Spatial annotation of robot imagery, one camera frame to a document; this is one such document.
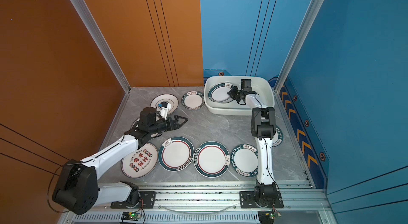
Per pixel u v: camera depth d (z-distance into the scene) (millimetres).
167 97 1127
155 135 709
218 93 1131
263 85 1167
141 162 849
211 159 856
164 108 756
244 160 856
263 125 657
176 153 878
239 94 916
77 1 762
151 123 668
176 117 731
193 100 1131
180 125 740
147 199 746
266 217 698
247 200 725
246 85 892
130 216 708
